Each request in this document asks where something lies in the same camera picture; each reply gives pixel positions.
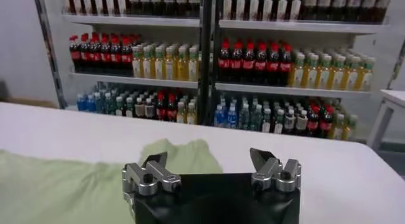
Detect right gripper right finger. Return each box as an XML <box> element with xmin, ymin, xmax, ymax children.
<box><xmin>249</xmin><ymin>147</ymin><xmax>302</xmax><ymax>194</ymax></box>

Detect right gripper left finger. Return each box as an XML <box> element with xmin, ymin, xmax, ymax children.
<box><xmin>121</xmin><ymin>151</ymin><xmax>183</xmax><ymax>197</ymax></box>

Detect light green polo shirt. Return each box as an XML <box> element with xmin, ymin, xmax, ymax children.
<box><xmin>0</xmin><ymin>138</ymin><xmax>224</xmax><ymax>224</ymax></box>

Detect dark tea bottle white label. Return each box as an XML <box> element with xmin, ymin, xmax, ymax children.
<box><xmin>273</xmin><ymin>109</ymin><xmax>285</xmax><ymax>134</ymax></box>
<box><xmin>114</xmin><ymin>96</ymin><xmax>125</xmax><ymax>117</ymax></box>
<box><xmin>125</xmin><ymin>97</ymin><xmax>135</xmax><ymax>118</ymax></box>
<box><xmin>261</xmin><ymin>108</ymin><xmax>273</xmax><ymax>133</ymax></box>

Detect clear green water bottle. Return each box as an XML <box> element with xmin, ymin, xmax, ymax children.
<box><xmin>104</xmin><ymin>92</ymin><xmax>114</xmax><ymax>115</ymax></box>
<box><xmin>94</xmin><ymin>91</ymin><xmax>105</xmax><ymax>115</ymax></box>
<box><xmin>238</xmin><ymin>104</ymin><xmax>251</xmax><ymax>130</ymax></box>
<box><xmin>249</xmin><ymin>104</ymin><xmax>263</xmax><ymax>131</ymax></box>

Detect beige label dark bottle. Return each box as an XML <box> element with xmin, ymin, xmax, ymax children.
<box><xmin>296</xmin><ymin>110</ymin><xmax>308</xmax><ymax>137</ymax></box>
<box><xmin>316</xmin><ymin>0</ymin><xmax>330</xmax><ymax>22</ymax></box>
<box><xmin>302</xmin><ymin>0</ymin><xmax>317</xmax><ymax>22</ymax></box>
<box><xmin>135</xmin><ymin>97</ymin><xmax>146</xmax><ymax>119</ymax></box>
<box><xmin>144</xmin><ymin>97</ymin><xmax>156</xmax><ymax>120</ymax></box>
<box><xmin>283</xmin><ymin>109</ymin><xmax>297</xmax><ymax>135</ymax></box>

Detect red cap cola bottle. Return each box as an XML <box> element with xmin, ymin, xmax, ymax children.
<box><xmin>266</xmin><ymin>42</ymin><xmax>280</xmax><ymax>86</ymax></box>
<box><xmin>242</xmin><ymin>40</ymin><xmax>256</xmax><ymax>85</ymax></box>
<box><xmin>110</xmin><ymin>37</ymin><xmax>123</xmax><ymax>76</ymax></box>
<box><xmin>166</xmin><ymin>92</ymin><xmax>178</xmax><ymax>122</ymax></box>
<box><xmin>319</xmin><ymin>106</ymin><xmax>333</xmax><ymax>139</ymax></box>
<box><xmin>89</xmin><ymin>35</ymin><xmax>102</xmax><ymax>74</ymax></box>
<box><xmin>306</xmin><ymin>105</ymin><xmax>320</xmax><ymax>138</ymax></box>
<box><xmin>218</xmin><ymin>38</ymin><xmax>231</xmax><ymax>84</ymax></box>
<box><xmin>254</xmin><ymin>41</ymin><xmax>268</xmax><ymax>85</ymax></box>
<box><xmin>121</xmin><ymin>37</ymin><xmax>134</xmax><ymax>77</ymax></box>
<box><xmin>156</xmin><ymin>91</ymin><xmax>168</xmax><ymax>121</ymax></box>
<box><xmin>79</xmin><ymin>33</ymin><xmax>91</xmax><ymax>73</ymax></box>
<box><xmin>230</xmin><ymin>40</ymin><xmax>243</xmax><ymax>84</ymax></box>
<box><xmin>278</xmin><ymin>42</ymin><xmax>292</xmax><ymax>87</ymax></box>
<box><xmin>68</xmin><ymin>34</ymin><xmax>82</xmax><ymax>73</ymax></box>
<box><xmin>100</xmin><ymin>35</ymin><xmax>112</xmax><ymax>75</ymax></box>

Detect blue water bottle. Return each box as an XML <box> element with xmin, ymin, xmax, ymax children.
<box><xmin>213</xmin><ymin>104</ymin><xmax>226</xmax><ymax>127</ymax></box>
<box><xmin>87</xmin><ymin>94</ymin><xmax>97</xmax><ymax>113</ymax></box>
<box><xmin>76</xmin><ymin>92</ymin><xmax>88</xmax><ymax>112</ymax></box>
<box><xmin>226</xmin><ymin>105</ymin><xmax>238</xmax><ymax>128</ymax></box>

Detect white side table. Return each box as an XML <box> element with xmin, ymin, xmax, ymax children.
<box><xmin>366</xmin><ymin>89</ymin><xmax>405</xmax><ymax>152</ymax></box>

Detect white drinks display shelf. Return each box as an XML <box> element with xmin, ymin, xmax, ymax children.
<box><xmin>210</xmin><ymin>0</ymin><xmax>393</xmax><ymax>142</ymax></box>
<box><xmin>61</xmin><ymin>0</ymin><xmax>209</xmax><ymax>125</ymax></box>

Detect white cap dark label bottle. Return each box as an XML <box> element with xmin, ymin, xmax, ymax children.
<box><xmin>163</xmin><ymin>0</ymin><xmax>176</xmax><ymax>18</ymax></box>
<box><xmin>330</xmin><ymin>0</ymin><xmax>346</xmax><ymax>23</ymax></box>
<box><xmin>359</xmin><ymin>0</ymin><xmax>375</xmax><ymax>23</ymax></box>
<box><xmin>175</xmin><ymin>0</ymin><xmax>189</xmax><ymax>18</ymax></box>
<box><xmin>345</xmin><ymin>0</ymin><xmax>360</xmax><ymax>23</ymax></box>
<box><xmin>128</xmin><ymin>0</ymin><xmax>140</xmax><ymax>17</ymax></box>
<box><xmin>140</xmin><ymin>0</ymin><xmax>151</xmax><ymax>17</ymax></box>
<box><xmin>187</xmin><ymin>0</ymin><xmax>201</xmax><ymax>18</ymax></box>
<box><xmin>151</xmin><ymin>0</ymin><xmax>163</xmax><ymax>18</ymax></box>
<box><xmin>374</xmin><ymin>0</ymin><xmax>393</xmax><ymax>24</ymax></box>

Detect dark grey bulky object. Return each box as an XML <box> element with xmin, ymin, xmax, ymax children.
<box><xmin>0</xmin><ymin>80</ymin><xmax>9</xmax><ymax>101</ymax></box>

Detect glass door black frame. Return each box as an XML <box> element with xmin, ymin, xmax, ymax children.
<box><xmin>31</xmin><ymin>0</ymin><xmax>69</xmax><ymax>109</ymax></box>
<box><xmin>387</xmin><ymin>38</ymin><xmax>405</xmax><ymax>90</ymax></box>

